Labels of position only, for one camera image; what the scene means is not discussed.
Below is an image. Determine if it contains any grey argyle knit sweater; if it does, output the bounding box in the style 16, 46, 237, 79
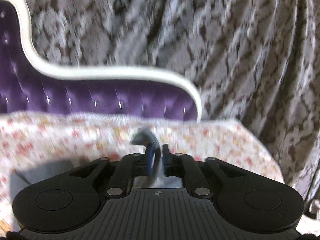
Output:
130, 127, 183, 189

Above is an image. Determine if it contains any floral bed sheet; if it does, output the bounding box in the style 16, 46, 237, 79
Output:
1, 112, 284, 235

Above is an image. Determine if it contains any purple tufted headboard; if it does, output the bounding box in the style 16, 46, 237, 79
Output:
1, 0, 202, 121

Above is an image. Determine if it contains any grey damask curtain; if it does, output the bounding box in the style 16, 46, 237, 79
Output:
26, 0, 319, 202

